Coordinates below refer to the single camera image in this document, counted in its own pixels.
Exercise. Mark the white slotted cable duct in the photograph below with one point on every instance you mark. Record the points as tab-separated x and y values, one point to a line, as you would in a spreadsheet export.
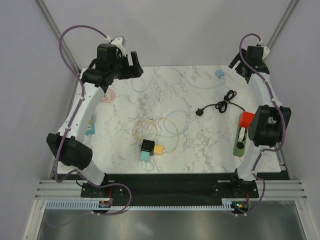
100	205

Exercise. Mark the black cube power socket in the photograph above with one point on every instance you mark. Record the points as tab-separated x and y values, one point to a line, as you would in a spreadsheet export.
147	146

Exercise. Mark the teal charger plug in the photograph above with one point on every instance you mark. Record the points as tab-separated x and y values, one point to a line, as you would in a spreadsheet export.
144	156

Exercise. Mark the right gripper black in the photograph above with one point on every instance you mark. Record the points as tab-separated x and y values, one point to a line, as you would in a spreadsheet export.
238	57

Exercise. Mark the red cube power socket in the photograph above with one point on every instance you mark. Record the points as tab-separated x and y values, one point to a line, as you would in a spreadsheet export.
245	119

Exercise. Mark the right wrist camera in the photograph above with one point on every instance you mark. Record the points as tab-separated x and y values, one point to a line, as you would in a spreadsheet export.
255	55

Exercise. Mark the blue charger plug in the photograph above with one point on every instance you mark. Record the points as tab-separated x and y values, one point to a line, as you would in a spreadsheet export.
219	73

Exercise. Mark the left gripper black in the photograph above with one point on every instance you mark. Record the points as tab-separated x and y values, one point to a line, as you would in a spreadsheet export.
134	71

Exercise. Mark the yellow charger plug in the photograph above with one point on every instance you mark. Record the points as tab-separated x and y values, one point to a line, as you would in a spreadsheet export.
158	150

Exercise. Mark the green power strip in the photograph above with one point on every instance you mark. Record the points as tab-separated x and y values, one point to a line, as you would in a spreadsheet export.
240	142

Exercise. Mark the teal power strip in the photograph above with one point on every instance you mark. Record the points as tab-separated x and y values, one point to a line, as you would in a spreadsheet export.
90	129

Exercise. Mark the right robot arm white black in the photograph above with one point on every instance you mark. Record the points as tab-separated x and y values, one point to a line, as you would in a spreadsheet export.
267	129

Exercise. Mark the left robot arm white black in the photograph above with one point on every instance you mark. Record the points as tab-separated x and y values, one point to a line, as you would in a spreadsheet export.
67	145

